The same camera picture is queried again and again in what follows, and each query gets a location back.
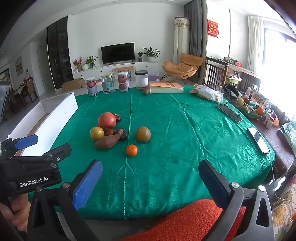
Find green-brown round fruit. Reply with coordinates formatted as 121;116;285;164
135;126;151;143

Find white television cabinet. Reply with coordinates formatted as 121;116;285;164
72;61;159;80

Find dark wooden slatted chair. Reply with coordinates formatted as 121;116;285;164
202;57;228;87

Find large green potted plant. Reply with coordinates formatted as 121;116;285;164
143;47;161;62

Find small orange tangerine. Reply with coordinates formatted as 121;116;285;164
126;144;138;157

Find white jar black lid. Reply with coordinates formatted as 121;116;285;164
135;70;149;90

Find cardboard box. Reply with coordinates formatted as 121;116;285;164
61;78;86;92

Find flat screen television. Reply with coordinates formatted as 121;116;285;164
101;43;135;64

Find wall painting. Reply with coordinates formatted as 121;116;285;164
14;56;23;76

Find leafy potted plant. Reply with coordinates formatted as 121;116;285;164
85;56;98;69

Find long sweet potato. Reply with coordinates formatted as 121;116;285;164
94;134;121;150

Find orange lounge chair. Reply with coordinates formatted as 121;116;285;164
162;53;204;86

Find red label tin can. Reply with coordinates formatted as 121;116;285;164
117;72;129;92
86;77;98;96

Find white foam box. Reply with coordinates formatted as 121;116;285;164
6;92;78;158

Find covered standing air conditioner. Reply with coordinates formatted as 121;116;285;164
173;16;190;65

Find grey curtain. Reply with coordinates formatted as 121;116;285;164
183;0;207;58

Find red wall hanging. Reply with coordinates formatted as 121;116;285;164
207;19;219;38

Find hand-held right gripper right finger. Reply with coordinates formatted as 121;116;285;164
198;159;274;241

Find orange fluffy towel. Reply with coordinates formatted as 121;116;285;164
120;199;247;241

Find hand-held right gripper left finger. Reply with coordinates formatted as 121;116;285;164
27;159;103;241

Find fruit bowl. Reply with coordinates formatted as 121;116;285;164
237;97;264;119

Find white cable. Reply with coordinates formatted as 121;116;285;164
270;160;296;202

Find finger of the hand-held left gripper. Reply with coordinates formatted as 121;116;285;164
35;143;72;166
0;134;39;163

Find person's left hand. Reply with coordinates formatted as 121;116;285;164
9;193;31;231

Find white sheer curtain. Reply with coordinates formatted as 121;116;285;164
246;15;264;75

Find yellow apple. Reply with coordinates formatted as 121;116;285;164
90;126;105;142

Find large red apple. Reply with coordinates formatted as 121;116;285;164
97;112;117;130

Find dark glass display cabinet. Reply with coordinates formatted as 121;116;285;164
47;16;74;90

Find clear glass jar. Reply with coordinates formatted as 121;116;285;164
100;73;116;94

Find wooden dining chair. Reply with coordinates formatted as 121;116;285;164
23;76;38;102

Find white phone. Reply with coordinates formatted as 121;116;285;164
247;127;270;154

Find white plastic bag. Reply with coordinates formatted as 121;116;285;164
190;84;223;101

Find floral cloth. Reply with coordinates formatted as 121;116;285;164
270;178;296;241

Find green satin tablecloth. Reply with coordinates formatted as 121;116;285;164
29;86;276;220

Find wooden stool hairpin legs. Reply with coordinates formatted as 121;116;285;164
114;66;135;80

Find red flower bouquet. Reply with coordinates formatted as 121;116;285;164
73;57;83;72

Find black phone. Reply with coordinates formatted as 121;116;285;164
216;104;244;123

